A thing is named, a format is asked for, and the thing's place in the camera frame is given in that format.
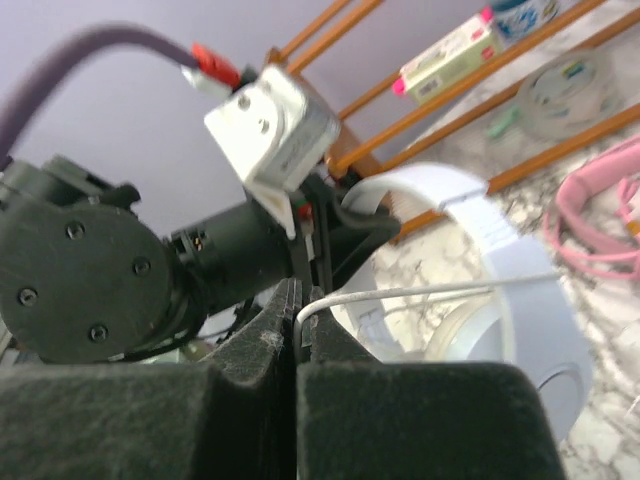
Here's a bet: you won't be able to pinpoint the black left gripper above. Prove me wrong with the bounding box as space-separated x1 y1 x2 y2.
169 174 401 315

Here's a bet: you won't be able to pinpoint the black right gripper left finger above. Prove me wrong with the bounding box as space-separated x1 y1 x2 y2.
1 279 303 479

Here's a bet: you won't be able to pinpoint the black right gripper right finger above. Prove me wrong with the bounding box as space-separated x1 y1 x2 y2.
296 300 566 479

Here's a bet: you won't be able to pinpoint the pink cat-ear headphones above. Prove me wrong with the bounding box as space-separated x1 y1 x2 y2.
543 135 639 282

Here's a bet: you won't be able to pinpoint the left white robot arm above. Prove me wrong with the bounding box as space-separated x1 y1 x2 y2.
1 157 400 364

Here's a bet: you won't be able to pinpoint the wooden tiered shelf rack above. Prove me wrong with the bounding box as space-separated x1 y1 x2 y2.
264 0 640 244

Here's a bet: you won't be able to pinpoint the teal pen on shelf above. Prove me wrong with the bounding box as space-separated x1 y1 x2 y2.
486 106 521 140

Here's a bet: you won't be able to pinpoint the small cardboard box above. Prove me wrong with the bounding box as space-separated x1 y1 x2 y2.
399 7 503 105

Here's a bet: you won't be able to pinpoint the clear tape roll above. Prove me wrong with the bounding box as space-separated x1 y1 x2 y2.
515 49 622 141

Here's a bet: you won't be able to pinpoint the blue-lidded jar front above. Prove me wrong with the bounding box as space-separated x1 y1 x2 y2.
488 0 561 42

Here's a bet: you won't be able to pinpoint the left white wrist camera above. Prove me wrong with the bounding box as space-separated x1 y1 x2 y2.
182 44 341 239

